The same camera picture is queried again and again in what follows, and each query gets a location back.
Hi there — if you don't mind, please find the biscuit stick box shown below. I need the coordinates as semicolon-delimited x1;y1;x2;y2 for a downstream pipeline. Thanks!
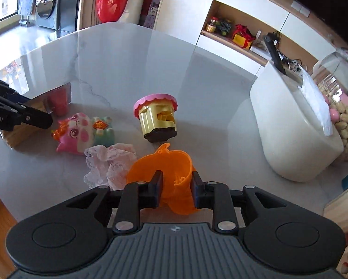
0;83;72;149

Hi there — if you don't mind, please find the orange plastic shell half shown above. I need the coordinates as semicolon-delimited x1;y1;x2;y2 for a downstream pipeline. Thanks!
126;142;197;215

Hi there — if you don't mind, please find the pink pig toy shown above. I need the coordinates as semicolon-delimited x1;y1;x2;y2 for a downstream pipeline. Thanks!
52;112;115;155

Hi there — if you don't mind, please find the pink yellow cupcake toy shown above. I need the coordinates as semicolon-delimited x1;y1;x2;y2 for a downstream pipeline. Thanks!
133;93;178;143

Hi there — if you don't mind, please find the white oval tissue box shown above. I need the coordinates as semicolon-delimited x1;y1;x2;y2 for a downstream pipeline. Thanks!
250;62;344;182

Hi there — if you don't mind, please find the washing machine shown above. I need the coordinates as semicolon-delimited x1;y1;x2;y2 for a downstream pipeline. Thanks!
35;0;78;33

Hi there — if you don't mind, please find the red yellow gift box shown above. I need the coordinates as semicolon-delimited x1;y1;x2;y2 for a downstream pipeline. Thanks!
231;24;256;49

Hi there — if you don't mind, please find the green toy truck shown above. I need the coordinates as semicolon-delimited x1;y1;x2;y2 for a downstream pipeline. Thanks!
217;19;232;37

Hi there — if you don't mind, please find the glass jar with nuts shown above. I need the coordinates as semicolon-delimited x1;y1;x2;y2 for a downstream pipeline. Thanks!
312;48;348;163

